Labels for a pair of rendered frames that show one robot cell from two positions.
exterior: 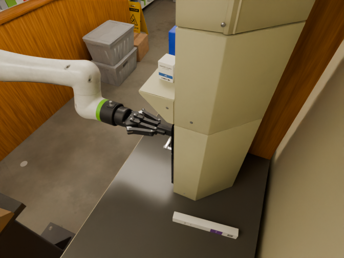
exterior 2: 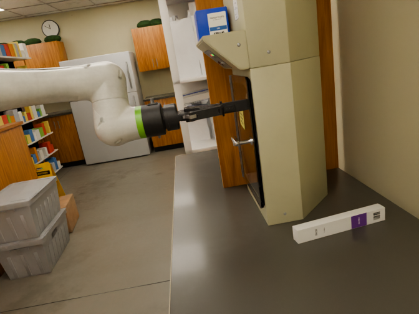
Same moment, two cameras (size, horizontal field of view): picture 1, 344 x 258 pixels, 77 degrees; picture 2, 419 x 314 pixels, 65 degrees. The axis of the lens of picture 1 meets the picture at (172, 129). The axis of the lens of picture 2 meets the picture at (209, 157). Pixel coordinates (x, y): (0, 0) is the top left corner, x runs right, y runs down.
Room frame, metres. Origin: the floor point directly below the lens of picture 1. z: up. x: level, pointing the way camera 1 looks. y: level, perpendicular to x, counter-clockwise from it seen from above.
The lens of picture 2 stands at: (-0.30, 0.52, 1.45)
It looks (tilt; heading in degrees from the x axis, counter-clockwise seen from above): 16 degrees down; 334
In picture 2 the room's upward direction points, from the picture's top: 9 degrees counter-clockwise
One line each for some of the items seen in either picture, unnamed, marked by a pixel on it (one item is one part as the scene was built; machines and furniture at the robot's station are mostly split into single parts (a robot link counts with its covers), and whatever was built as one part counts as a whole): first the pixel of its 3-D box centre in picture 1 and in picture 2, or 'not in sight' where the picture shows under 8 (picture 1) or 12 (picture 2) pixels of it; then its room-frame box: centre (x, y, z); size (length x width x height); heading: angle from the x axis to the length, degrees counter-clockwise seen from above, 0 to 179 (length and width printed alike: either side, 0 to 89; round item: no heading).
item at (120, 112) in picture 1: (129, 118); (180, 115); (0.58, 0.16, 1.31); 0.09 x 0.08 x 0.07; 67
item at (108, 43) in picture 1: (111, 43); (25, 208); (2.79, 0.81, 0.49); 0.60 x 0.42 x 0.33; 157
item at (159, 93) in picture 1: (176, 79); (219, 54); (0.63, -0.02, 1.46); 0.32 x 0.12 x 0.10; 157
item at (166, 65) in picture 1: (169, 68); (217, 25); (0.57, 0.01, 1.54); 0.05 x 0.05 x 0.06; 61
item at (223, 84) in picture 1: (221, 121); (280, 89); (0.55, -0.18, 1.33); 0.32 x 0.25 x 0.77; 157
